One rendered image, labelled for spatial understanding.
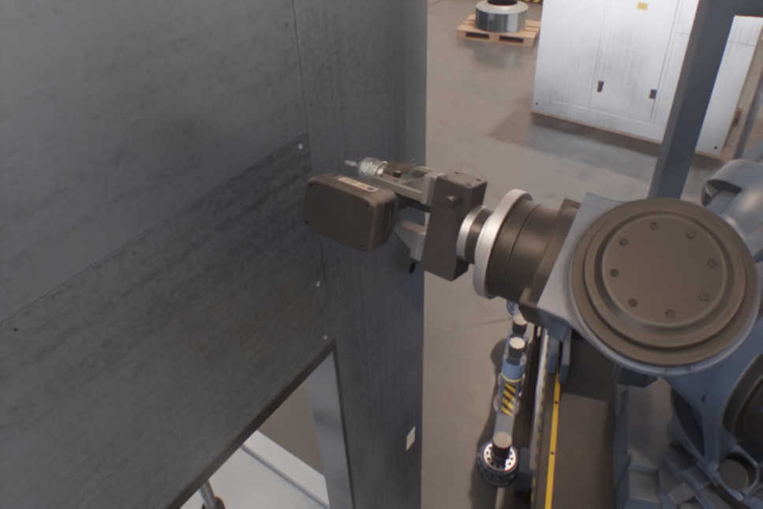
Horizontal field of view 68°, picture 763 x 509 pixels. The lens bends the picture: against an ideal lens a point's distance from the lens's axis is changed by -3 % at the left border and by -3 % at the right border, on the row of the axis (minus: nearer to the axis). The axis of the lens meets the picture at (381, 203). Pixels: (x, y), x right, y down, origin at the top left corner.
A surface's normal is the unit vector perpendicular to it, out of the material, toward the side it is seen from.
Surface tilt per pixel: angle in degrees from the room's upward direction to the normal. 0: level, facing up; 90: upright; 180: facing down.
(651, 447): 0
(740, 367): 69
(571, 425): 0
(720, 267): 34
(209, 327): 90
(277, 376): 90
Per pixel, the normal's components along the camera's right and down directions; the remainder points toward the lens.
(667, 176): -0.29, 0.55
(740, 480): -0.88, 0.01
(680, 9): -0.57, 0.48
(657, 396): -0.04, -0.82
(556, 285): -0.35, -0.40
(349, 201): -0.55, 0.20
